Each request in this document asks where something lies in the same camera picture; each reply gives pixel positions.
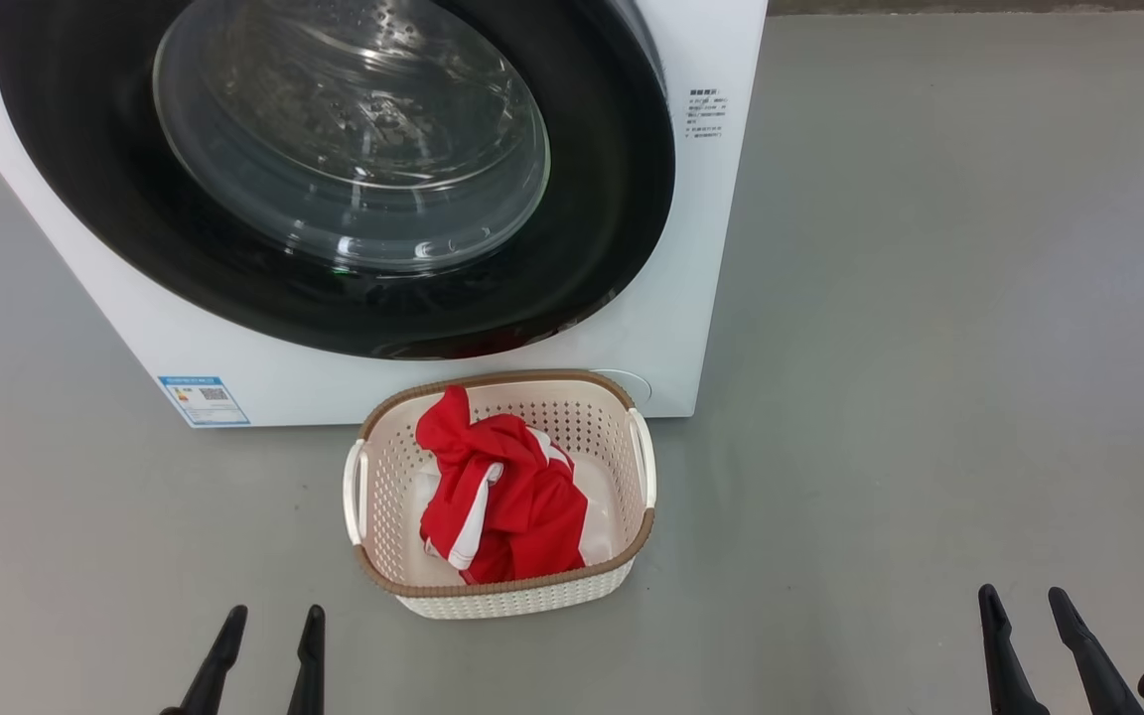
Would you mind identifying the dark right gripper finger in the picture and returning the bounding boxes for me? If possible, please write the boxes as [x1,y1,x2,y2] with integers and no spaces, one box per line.
[977,584,1050,715]
[1049,586,1144,715]

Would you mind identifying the red and white garment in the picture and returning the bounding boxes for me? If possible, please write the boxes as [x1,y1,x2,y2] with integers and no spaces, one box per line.
[415,385,613,585]

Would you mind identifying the blue energy label sticker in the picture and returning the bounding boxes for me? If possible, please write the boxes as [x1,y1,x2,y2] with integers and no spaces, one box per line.
[157,375,251,428]

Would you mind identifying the cream perforated laundry basket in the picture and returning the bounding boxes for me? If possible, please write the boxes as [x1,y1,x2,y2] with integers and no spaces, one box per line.
[342,369,656,621]

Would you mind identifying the white front-load washing machine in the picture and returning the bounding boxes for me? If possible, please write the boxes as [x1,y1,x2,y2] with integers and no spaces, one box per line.
[0,0,770,428]

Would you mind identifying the black text notice sticker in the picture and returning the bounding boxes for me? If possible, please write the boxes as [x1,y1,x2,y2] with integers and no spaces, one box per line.
[686,87,729,140]

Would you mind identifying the black round glass washer door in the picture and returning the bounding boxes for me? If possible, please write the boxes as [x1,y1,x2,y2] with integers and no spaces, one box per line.
[0,0,677,360]

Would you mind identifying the round white filter cover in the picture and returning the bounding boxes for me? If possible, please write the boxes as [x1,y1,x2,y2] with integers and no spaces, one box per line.
[592,369,652,403]

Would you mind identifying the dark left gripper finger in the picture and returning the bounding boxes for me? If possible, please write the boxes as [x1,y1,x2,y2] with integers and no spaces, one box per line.
[286,605,328,715]
[160,605,248,715]

